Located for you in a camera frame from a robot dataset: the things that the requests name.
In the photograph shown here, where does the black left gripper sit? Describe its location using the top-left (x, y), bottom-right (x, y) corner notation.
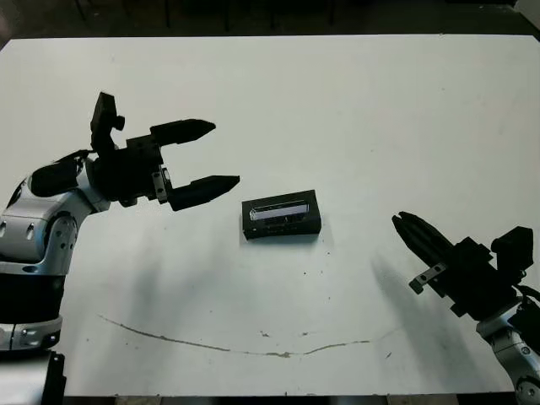
top-left (93, 118), bottom-right (241, 213)

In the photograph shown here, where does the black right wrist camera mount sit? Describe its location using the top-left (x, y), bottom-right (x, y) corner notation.
top-left (490, 226), bottom-right (536, 283)

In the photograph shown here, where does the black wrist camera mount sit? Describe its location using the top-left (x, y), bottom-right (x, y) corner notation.
top-left (89, 91), bottom-right (127, 156)
top-left (490, 226), bottom-right (536, 283)

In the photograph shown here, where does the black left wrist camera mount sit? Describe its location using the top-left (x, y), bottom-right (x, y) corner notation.
top-left (89, 91), bottom-right (127, 156)

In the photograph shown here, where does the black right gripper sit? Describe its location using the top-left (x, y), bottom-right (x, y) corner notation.
top-left (391, 211), bottom-right (523, 322)

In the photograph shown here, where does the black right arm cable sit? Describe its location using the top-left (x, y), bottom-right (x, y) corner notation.
top-left (512, 283), bottom-right (540, 305)

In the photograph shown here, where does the black printed box lid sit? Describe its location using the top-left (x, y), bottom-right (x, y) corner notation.
top-left (240, 189), bottom-right (324, 245)

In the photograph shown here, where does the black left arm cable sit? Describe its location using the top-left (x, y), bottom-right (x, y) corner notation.
top-left (62, 148), bottom-right (100, 165)

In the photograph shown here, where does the black robot torso bracket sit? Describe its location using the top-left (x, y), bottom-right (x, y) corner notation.
top-left (40, 349), bottom-right (68, 404)

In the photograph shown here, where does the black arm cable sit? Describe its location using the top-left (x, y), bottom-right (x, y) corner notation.
top-left (62, 148), bottom-right (100, 165)
top-left (512, 283), bottom-right (540, 305)

